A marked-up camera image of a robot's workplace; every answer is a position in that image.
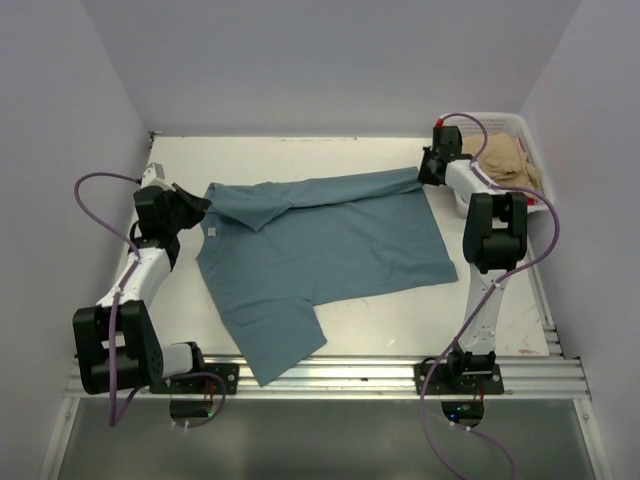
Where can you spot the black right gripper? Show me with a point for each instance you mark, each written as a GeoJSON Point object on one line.
{"type": "Point", "coordinates": [424, 176]}

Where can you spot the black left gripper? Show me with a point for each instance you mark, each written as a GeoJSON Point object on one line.
{"type": "Point", "coordinates": [196, 206]}

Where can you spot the blue t shirt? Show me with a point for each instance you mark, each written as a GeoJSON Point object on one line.
{"type": "Point", "coordinates": [272, 252]}

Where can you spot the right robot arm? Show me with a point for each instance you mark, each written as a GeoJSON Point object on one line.
{"type": "Point", "coordinates": [494, 241]}

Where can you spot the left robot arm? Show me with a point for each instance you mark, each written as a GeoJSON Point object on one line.
{"type": "Point", "coordinates": [116, 338]}

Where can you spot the white plastic laundry basket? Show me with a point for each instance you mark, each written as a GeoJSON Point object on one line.
{"type": "Point", "coordinates": [496, 122]}

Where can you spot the beige t shirt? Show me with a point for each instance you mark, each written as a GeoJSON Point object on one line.
{"type": "Point", "coordinates": [506, 163]}

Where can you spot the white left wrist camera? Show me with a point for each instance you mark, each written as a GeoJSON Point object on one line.
{"type": "Point", "coordinates": [153, 175]}

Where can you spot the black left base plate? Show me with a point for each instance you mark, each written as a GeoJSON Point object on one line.
{"type": "Point", "coordinates": [215, 379]}

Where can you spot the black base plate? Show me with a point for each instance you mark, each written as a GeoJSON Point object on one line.
{"type": "Point", "coordinates": [215, 379]}
{"type": "Point", "coordinates": [460, 375]}

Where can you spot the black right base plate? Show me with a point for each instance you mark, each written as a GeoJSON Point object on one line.
{"type": "Point", "coordinates": [460, 375]}

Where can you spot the aluminium mounting rail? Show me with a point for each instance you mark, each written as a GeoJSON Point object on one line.
{"type": "Point", "coordinates": [373, 343]}

